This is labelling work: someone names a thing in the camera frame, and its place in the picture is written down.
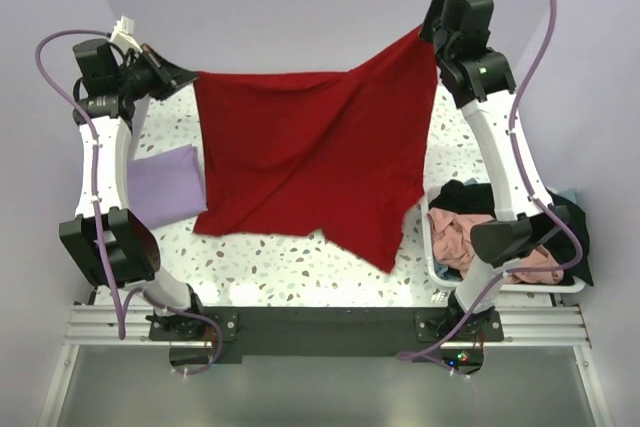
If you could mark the light blue garment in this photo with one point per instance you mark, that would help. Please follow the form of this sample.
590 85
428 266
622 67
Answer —
568 194

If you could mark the folded lavender t shirt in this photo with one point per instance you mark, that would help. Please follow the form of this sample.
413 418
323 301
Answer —
166 188

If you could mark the pink t shirt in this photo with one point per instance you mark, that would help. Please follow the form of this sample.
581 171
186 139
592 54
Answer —
452 248

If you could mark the aluminium frame rail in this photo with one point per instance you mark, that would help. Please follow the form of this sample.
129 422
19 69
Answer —
297 366

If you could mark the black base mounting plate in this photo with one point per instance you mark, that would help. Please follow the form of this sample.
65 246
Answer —
228 335

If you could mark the red t shirt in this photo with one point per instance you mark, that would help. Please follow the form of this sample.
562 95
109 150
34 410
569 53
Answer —
341 153

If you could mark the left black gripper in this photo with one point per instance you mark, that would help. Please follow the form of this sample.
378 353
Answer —
172 76

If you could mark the white laundry basket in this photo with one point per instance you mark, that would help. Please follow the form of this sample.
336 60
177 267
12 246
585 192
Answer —
475 198

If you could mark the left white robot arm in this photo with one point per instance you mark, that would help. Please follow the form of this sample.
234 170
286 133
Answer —
106 240

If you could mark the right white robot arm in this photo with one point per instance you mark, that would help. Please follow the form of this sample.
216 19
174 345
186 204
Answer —
483 88

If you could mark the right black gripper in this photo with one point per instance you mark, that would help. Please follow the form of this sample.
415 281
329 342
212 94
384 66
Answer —
438 3

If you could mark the dark blue garment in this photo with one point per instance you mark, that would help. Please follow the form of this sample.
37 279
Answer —
447 273

